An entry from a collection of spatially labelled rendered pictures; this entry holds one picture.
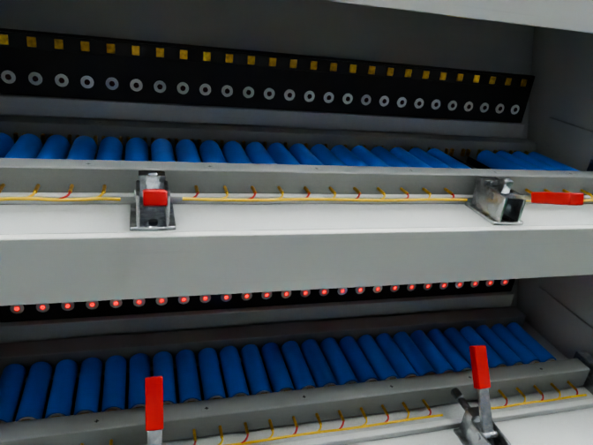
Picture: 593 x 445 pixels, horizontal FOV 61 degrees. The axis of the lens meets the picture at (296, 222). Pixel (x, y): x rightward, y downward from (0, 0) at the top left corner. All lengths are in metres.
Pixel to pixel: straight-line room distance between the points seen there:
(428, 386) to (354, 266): 0.17
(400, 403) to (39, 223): 0.33
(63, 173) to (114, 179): 0.03
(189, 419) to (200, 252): 0.15
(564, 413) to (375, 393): 0.19
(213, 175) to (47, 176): 0.11
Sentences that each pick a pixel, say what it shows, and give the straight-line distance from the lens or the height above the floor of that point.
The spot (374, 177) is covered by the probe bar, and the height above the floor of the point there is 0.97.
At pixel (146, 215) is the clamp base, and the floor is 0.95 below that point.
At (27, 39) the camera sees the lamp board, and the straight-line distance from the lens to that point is 0.49.
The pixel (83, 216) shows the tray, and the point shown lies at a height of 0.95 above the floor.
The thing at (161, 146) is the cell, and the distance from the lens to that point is 0.43.
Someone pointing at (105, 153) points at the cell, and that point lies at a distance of 0.41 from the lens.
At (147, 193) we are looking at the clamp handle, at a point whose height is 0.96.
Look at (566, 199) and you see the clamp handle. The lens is 0.38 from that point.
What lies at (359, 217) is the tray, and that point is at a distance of 0.38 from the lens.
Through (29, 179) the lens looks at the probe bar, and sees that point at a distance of 0.37.
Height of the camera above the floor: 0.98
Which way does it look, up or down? 6 degrees down
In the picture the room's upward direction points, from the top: 1 degrees clockwise
